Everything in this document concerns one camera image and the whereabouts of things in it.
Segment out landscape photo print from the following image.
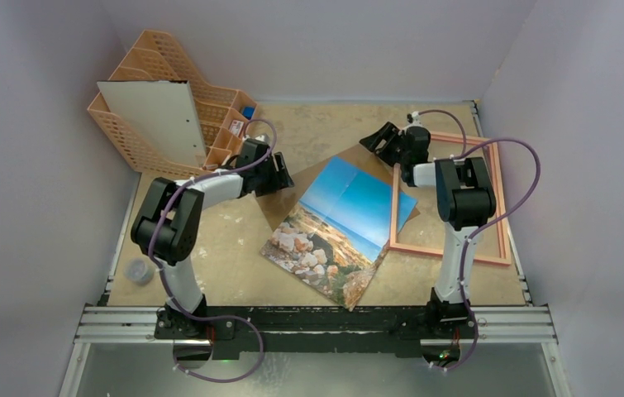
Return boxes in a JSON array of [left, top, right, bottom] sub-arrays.
[[260, 157, 417, 311]]

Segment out pink picture frame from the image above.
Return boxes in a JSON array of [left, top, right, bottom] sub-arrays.
[[387, 130, 512, 267]]

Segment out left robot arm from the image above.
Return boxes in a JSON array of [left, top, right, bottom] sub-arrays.
[[131, 138, 294, 338]]

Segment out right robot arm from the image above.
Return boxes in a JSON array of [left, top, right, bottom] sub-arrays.
[[359, 122, 497, 337]]

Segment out white red small box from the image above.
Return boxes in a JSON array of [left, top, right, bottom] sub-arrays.
[[229, 120, 245, 137]]

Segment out blue item in organizer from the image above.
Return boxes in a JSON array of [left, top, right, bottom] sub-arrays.
[[241, 106, 255, 120]]

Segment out orange plastic file organizer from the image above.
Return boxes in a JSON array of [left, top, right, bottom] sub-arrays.
[[88, 30, 259, 179]]

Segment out white binder in organizer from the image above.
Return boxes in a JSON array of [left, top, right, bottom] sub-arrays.
[[98, 80, 207, 168]]

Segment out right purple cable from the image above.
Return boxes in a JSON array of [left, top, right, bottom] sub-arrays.
[[407, 108, 541, 374]]

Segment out purple cable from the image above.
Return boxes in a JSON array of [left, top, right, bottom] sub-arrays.
[[407, 108, 541, 374], [147, 118, 279, 384]]

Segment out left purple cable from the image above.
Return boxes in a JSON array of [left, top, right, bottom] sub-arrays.
[[147, 118, 279, 384]]

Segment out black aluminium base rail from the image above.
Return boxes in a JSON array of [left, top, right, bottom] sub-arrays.
[[74, 306, 557, 364]]

